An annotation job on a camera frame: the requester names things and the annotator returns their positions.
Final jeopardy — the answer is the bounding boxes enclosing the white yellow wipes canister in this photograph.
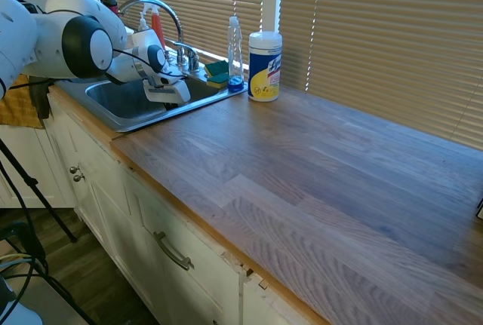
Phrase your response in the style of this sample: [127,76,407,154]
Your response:
[248,30,283,103]

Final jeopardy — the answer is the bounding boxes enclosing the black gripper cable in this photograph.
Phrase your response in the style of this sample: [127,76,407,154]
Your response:
[112,48,186,78]

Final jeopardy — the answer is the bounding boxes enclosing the black red bottle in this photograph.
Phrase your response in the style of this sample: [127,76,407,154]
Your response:
[98,0,119,15]

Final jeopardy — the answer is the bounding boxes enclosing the red spray bottle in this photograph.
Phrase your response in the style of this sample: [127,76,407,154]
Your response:
[137,3,167,53]

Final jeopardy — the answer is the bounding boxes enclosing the black floor cables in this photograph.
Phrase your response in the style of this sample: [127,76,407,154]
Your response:
[0,222,97,325]

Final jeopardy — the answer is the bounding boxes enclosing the clear dish soap bottle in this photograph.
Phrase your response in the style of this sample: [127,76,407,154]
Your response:
[226,15,245,94]

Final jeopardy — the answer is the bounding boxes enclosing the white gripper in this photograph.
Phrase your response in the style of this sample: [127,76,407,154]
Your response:
[142,78,192,112]

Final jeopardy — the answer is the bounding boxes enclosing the wide tan window blind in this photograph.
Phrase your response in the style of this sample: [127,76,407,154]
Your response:
[281,0,483,152]
[105,0,265,63]

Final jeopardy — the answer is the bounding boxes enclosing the stainless steel double sink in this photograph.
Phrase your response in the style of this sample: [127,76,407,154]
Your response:
[54,72,248,133]

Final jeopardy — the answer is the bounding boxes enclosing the black tripod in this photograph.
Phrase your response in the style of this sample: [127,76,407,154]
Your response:
[0,138,78,244]

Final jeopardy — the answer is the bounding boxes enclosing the yellow green sponge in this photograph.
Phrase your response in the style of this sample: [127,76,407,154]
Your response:
[205,60,230,77]
[206,72,230,90]

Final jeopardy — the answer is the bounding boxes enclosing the metal cabinet bar handle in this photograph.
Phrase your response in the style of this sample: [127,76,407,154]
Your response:
[152,231,195,271]

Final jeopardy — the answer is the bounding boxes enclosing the dark cloth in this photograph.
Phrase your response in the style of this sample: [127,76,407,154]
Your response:
[29,78,57,121]

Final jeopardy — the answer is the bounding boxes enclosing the yellow towel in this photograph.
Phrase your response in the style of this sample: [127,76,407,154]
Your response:
[0,74,46,130]

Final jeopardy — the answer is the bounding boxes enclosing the chrome faucet handle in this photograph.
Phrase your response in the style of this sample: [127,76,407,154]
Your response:
[173,41,201,73]

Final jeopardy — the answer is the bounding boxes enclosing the chrome gooseneck faucet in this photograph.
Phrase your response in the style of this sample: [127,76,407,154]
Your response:
[117,0,186,66]

